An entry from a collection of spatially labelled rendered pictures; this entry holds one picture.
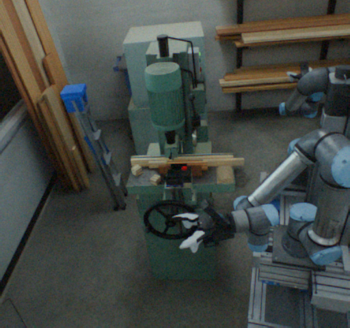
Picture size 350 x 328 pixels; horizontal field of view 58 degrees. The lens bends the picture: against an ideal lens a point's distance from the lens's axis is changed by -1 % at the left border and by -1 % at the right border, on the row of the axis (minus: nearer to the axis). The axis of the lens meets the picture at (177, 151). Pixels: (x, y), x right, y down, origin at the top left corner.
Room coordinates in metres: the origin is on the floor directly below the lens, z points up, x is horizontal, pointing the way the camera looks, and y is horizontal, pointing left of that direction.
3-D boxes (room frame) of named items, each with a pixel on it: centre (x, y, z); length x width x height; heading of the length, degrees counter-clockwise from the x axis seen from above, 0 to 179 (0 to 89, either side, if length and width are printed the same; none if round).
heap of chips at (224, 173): (1.37, -0.25, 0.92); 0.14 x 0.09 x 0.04; 172
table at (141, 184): (1.38, 0.00, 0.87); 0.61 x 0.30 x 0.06; 82
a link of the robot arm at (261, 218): (0.75, -0.26, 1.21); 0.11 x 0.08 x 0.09; 97
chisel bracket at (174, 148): (1.51, 0.02, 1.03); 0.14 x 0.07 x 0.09; 172
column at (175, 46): (1.78, -0.01, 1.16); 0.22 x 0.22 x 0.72; 82
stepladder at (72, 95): (2.22, 0.66, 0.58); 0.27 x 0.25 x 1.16; 88
